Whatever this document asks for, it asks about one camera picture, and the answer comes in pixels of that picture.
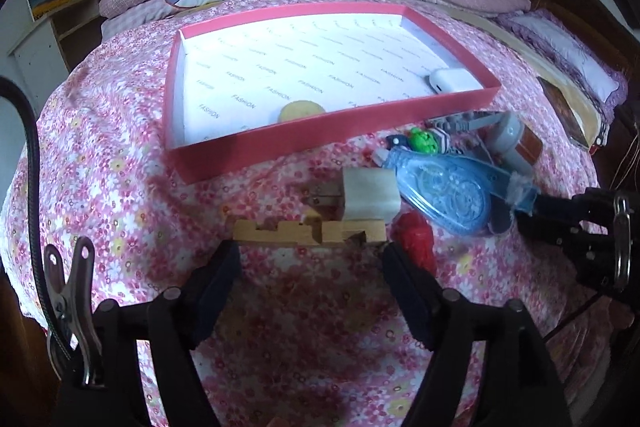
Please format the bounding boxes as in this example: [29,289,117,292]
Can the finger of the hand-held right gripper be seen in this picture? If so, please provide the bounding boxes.
[516,213,577,254]
[531,193,585,229]

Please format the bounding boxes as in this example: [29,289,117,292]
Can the white charger plug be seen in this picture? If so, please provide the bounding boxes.
[306,167,402,224]

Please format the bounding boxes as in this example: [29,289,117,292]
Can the thick black cable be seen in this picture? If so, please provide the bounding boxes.
[0,77,76,368]

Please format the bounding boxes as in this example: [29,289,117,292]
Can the white earbuds case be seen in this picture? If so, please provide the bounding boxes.
[425,68,483,95]

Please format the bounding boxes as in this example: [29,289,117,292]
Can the pink shallow cardboard box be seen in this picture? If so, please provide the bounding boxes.
[162,4,502,184]

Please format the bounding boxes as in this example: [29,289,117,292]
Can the green toy keychain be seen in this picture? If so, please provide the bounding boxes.
[387,127,453,155]

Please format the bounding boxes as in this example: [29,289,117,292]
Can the round yellow sponge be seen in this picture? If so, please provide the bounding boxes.
[277,99,326,124]

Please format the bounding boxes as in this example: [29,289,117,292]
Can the thin black cable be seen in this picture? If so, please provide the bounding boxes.
[547,289,603,340]

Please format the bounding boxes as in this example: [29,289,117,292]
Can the blue correction tape dispenser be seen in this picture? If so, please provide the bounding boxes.
[372,147,541,238]

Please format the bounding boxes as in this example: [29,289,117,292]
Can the grey round disc part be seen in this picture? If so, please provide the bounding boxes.
[487,112,536,172]

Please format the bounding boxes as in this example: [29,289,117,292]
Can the metal spring clip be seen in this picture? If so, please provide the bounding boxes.
[42,237,108,388]

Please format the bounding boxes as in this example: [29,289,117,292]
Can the dark picture book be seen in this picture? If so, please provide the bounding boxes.
[537,77,591,150]

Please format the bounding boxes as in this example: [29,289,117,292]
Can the purple frilled pillow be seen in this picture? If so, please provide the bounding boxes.
[495,9,628,120]

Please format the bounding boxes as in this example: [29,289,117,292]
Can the pink floral bedsheet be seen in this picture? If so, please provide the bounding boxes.
[0,0,601,427]

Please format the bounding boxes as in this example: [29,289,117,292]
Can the white bookshelf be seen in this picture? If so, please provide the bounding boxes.
[7,0,121,108]

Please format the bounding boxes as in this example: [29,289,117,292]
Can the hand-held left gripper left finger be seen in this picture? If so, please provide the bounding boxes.
[92,239,244,427]

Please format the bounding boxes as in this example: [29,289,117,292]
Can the red crinkled toy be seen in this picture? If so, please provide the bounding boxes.
[390,212,437,280]

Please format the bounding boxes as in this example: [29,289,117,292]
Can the notched wooden block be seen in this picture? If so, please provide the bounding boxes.
[232,217,388,248]

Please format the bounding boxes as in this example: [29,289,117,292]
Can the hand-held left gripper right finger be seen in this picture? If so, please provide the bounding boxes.
[382,245,574,427]

